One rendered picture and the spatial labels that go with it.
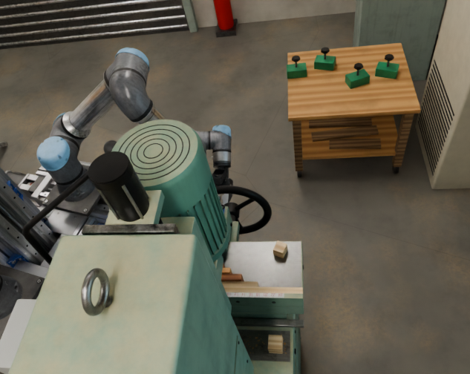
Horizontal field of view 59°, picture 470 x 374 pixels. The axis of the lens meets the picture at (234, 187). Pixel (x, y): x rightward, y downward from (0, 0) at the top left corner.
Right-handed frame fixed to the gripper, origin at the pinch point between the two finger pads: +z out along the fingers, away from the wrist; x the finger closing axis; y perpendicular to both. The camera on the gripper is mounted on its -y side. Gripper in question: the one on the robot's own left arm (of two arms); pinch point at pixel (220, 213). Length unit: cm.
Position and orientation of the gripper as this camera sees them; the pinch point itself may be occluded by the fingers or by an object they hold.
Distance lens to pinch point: 161.9
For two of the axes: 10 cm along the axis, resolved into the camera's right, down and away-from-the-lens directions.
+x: -9.8, 0.3, 1.7
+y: 1.7, 1.3, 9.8
